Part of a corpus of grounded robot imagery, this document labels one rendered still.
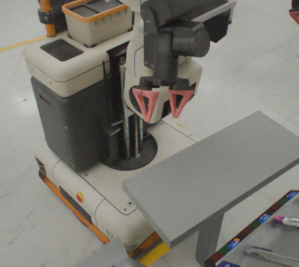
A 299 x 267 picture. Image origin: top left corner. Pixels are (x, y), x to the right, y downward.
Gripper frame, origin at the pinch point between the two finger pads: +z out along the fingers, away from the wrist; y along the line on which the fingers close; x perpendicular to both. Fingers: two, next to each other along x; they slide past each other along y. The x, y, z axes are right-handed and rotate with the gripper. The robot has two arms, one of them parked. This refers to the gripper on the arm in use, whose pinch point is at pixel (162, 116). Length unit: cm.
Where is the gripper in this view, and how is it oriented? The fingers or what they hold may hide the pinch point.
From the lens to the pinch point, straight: 83.0
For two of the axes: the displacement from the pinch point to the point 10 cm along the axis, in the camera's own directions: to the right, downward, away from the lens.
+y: 7.1, -0.8, 6.9
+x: -7.0, -1.8, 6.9
